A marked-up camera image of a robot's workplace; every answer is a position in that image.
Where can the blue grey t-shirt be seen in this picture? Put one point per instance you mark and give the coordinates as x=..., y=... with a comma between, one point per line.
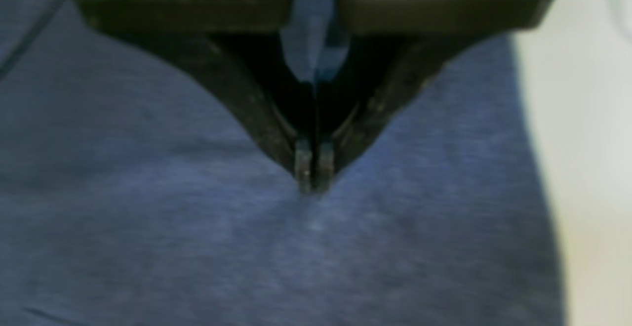
x=131, y=197

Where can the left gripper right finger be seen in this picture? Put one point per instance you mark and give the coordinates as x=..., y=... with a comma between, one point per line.
x=397, y=47

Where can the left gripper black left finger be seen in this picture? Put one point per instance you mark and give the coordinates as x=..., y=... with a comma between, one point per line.
x=232, y=49

